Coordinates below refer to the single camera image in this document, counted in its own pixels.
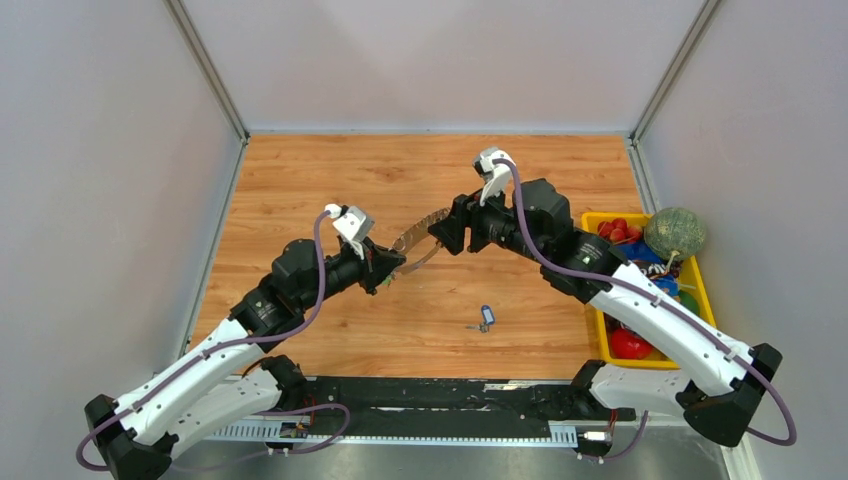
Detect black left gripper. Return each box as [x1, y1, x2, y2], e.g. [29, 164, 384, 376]
[297, 235, 405, 311]

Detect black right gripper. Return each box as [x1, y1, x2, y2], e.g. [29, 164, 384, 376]
[427, 177, 546, 264]

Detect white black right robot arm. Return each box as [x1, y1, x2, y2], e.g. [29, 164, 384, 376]
[428, 179, 782, 447]

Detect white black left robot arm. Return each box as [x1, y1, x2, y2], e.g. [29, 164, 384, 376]
[84, 239, 406, 479]

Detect blue key tag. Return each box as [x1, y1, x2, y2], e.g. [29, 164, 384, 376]
[481, 305, 496, 327]

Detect silver key on blue tag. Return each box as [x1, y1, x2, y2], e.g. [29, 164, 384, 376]
[467, 322, 491, 333]

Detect red strawberries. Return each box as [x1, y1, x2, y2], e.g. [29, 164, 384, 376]
[597, 217, 643, 245]

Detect blue chips bag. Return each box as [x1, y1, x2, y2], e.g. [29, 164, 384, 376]
[617, 241, 682, 297]

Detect green melon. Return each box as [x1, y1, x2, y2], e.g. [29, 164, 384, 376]
[643, 207, 707, 261]

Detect red apple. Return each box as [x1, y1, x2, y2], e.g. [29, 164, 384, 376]
[608, 328, 654, 360]

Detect green lime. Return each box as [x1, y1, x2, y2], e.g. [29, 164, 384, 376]
[677, 290, 701, 317]

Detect yellow plastic bin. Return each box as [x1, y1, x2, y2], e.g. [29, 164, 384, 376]
[580, 211, 719, 372]

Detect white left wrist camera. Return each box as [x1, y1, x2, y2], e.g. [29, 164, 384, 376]
[324, 203, 375, 260]

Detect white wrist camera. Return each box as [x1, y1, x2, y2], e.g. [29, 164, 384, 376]
[324, 203, 375, 260]
[472, 146, 515, 206]

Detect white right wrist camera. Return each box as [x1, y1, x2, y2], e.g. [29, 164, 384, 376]
[472, 146, 515, 206]

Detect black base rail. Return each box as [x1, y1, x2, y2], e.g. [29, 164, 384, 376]
[271, 376, 637, 440]

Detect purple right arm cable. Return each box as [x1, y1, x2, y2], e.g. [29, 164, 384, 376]
[493, 157, 798, 448]

